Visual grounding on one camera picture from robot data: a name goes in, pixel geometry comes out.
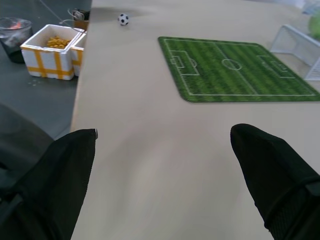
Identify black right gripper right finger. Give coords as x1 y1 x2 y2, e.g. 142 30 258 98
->
230 123 320 240

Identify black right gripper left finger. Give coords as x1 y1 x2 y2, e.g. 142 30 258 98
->
0 128 99 240

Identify green soccer field mat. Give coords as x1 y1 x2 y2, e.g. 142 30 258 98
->
157 36 320 104

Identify small soccer ball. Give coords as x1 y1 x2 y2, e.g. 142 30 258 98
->
117 13 130 26

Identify white foam box yellow tape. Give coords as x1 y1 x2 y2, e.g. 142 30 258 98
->
70 32 88 77
19 24 87 81

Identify white toy goal with net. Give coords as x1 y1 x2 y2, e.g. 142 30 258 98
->
269 24 320 81

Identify yellow pieces in foam box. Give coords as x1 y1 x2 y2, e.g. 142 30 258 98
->
46 35 72 50

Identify black mesh waste bin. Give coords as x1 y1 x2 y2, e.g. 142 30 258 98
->
0 17 34 64

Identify green round object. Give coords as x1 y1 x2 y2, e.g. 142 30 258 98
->
307 9 320 41

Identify brown cardboard box with parts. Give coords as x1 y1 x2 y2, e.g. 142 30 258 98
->
72 8 91 32

